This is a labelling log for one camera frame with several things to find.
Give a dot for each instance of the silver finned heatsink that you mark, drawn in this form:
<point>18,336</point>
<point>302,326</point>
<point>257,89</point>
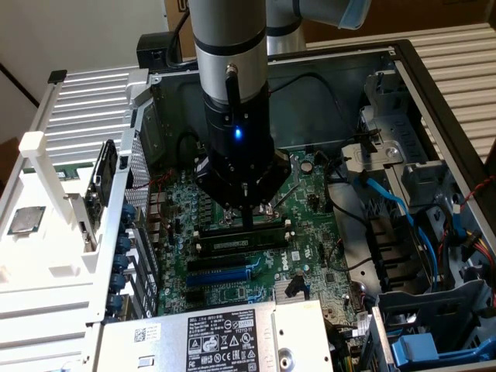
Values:
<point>280,292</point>

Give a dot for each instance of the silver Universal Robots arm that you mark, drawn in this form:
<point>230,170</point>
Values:
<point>228,23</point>

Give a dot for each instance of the blue slot cover clip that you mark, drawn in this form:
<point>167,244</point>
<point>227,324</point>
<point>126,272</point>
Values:
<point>129,213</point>
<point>121,263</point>
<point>123,244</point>
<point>114,304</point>
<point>117,283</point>

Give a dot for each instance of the short black expansion slot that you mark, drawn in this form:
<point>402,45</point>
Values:
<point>193,297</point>

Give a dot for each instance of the grey metal disk bay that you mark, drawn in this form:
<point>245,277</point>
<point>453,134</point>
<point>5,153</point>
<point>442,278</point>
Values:
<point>391,128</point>

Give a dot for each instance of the grey metal drive cage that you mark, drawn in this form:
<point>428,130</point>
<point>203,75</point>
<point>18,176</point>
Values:
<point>426,306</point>

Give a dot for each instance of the brown cardboard box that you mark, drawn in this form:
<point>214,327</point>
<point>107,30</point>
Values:
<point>426,15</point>

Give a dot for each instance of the green Dell motherboard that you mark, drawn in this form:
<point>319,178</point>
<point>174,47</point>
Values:
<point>310,232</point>

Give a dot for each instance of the black plastic card guide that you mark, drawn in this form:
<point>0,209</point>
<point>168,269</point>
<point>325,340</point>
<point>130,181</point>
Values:
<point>391,248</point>

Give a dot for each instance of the silver CPU chip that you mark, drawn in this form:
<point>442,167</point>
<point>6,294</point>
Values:
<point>26,221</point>

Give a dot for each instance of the blue expansion slot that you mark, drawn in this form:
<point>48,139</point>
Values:
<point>217,277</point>

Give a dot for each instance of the black graphics card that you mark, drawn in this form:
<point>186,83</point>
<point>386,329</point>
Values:
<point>104,174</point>

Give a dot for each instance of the silver coin battery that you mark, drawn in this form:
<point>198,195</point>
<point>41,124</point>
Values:
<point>307,166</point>

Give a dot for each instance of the black end cap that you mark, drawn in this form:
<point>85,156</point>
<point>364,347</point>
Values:
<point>57,76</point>

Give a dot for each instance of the RAM slot white latches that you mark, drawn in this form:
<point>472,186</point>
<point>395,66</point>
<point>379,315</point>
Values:
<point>288,223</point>
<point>196,248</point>

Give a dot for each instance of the black box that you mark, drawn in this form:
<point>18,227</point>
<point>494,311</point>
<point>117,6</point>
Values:
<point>155,46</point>

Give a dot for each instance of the white plastic parts rack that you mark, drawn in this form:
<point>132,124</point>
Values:
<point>58,240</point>

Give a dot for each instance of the blue plastic drive caddy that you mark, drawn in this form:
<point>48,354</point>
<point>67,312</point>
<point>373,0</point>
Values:
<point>414,348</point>

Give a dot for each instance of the open grey PC case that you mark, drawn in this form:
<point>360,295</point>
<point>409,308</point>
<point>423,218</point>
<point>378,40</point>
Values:
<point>310,116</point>

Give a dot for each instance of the large silver port block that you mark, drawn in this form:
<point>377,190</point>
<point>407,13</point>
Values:
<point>156,211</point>
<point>157,197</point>

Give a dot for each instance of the CPU socket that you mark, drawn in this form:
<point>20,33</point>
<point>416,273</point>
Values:
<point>271,212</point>

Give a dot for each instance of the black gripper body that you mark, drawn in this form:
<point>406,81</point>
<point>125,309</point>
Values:
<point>240,147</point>

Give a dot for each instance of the printed Universal Robots carton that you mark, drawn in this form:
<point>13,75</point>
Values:
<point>170,15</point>

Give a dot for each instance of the small silver USB port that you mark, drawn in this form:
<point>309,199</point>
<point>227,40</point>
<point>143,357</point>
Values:
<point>155,240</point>
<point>155,226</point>

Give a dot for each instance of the silver power supply with label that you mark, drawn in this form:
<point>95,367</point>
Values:
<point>162,348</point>

